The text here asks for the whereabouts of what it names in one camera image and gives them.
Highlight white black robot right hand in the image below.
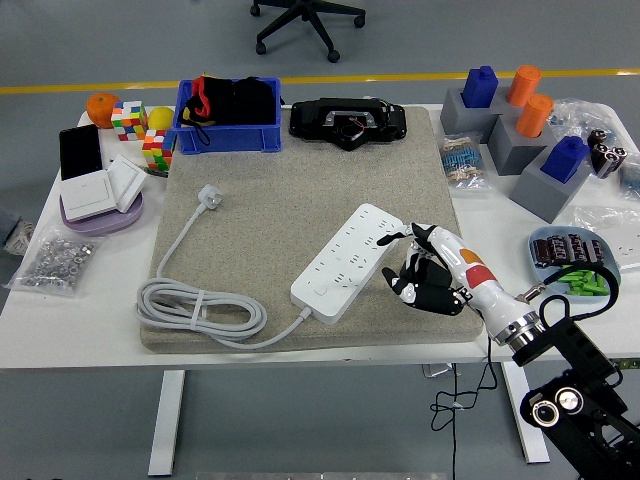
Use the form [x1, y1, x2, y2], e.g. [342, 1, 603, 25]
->
[376, 222, 527, 336]

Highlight black plug adapter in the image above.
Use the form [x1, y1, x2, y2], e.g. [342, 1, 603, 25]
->
[417, 259, 455, 290]

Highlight white power strip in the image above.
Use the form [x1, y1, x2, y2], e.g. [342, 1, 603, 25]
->
[289, 202, 405, 326]

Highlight light blue plate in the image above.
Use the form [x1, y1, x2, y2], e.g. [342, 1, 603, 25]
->
[528, 225, 623, 305]

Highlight grey peg holder block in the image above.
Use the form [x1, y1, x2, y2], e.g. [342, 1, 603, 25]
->
[508, 158, 594, 225]
[439, 85, 516, 136]
[487, 113, 557, 177]

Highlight green plastic pieces pile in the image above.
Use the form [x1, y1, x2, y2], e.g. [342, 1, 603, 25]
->
[554, 264, 611, 297]

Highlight bag of resistors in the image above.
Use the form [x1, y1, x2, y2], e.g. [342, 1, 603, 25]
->
[437, 130, 494, 191]

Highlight blue square peg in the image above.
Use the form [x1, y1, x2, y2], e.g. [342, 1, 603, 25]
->
[539, 135, 591, 185]
[460, 65, 500, 110]

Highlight clear bag with white part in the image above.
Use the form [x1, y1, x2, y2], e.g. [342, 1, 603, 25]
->
[572, 204, 640, 266]

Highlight orange cylinder peg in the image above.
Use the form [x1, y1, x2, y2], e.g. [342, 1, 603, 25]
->
[505, 64, 543, 108]
[514, 93, 555, 139]

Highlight white table leg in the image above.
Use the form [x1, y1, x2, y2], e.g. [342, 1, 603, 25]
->
[501, 360, 551, 465]
[147, 369, 187, 477]

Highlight black capacitor bundle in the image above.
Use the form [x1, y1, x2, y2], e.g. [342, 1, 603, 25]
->
[586, 128, 629, 180]

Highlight clear bag of blue parts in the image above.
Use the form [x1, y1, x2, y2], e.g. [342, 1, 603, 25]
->
[618, 152, 640, 201]
[547, 97, 617, 146]

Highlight grey-brown mat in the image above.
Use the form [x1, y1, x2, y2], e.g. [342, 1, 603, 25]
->
[138, 104, 485, 355]

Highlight black electronic device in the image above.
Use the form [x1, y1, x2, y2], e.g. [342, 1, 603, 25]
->
[288, 97, 407, 152]

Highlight black fabric bundle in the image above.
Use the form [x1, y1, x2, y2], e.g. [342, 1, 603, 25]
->
[230, 76, 279, 126]

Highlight blue plastic bin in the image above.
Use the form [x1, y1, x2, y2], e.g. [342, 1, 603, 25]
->
[171, 77, 284, 155]

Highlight black office chair base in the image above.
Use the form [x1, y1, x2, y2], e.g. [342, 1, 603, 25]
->
[249, 0, 367, 64]

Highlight colourful puzzle cube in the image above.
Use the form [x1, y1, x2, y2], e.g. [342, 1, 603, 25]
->
[110, 100, 149, 143]
[141, 128, 177, 172]

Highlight yellow lemon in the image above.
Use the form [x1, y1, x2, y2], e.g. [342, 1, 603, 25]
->
[147, 106, 176, 132]

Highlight purple tray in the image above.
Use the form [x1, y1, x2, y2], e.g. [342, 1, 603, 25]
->
[58, 191, 145, 237]

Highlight orange fruit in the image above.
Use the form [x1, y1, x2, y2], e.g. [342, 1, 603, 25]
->
[85, 92, 121, 130]

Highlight black smartphone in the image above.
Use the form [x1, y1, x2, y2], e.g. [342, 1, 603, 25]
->
[58, 123, 105, 182]

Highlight bag of metal nuts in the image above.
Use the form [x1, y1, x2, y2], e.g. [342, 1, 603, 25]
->
[3, 228, 104, 299]

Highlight small metal bracket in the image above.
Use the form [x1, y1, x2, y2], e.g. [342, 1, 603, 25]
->
[421, 363, 462, 379]

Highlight grey power strip cord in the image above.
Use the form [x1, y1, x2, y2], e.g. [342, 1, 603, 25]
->
[134, 183, 314, 351]

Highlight black red strap bundle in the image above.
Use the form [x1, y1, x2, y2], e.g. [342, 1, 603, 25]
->
[177, 74, 235, 147]

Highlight white wall switch panel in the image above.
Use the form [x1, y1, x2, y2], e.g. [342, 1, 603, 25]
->
[107, 153, 149, 214]
[59, 169, 117, 223]

